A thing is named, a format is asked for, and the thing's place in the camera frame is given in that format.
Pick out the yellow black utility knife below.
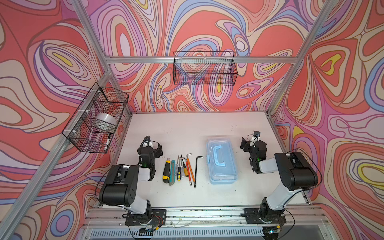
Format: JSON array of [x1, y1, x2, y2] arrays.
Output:
[[163, 158, 171, 184]]

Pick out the blue plastic tool box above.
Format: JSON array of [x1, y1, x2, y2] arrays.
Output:
[[207, 138, 238, 185]]

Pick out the orange handled hex key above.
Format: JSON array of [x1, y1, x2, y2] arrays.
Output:
[[187, 153, 196, 184]]

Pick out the black hex key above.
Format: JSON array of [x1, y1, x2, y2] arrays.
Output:
[[194, 156, 204, 188]]

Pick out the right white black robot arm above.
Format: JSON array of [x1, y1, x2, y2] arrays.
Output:
[[240, 137, 319, 219]]

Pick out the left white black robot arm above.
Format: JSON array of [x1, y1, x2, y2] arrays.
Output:
[[99, 136, 163, 216]]

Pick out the teal utility knife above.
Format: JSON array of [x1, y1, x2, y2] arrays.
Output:
[[169, 160, 176, 186]]

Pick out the black yellow screwdriver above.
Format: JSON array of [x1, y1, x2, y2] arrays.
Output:
[[176, 156, 182, 181]]

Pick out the black marker pen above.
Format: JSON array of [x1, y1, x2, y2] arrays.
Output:
[[104, 134, 111, 152]]

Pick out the silver tape roll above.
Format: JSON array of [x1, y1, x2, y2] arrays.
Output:
[[96, 113, 117, 125]]

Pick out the clear handled tester screwdriver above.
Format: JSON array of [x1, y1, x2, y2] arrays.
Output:
[[178, 155, 184, 181]]

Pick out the orange handled screwdriver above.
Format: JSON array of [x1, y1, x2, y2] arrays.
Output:
[[181, 155, 189, 178]]

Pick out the black wire basket left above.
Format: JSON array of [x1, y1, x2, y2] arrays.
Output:
[[62, 83, 129, 154]]

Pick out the black wire basket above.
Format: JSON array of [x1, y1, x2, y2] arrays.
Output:
[[173, 50, 238, 86], [62, 83, 129, 154]]

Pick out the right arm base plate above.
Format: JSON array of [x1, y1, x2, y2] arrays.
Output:
[[240, 208, 287, 225]]

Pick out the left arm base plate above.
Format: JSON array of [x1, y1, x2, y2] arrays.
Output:
[[122, 209, 167, 228]]

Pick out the aluminium front rail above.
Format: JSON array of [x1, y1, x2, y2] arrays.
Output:
[[78, 205, 337, 240]]

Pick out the black wire basket back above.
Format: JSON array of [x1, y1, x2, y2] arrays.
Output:
[[173, 50, 238, 86]]

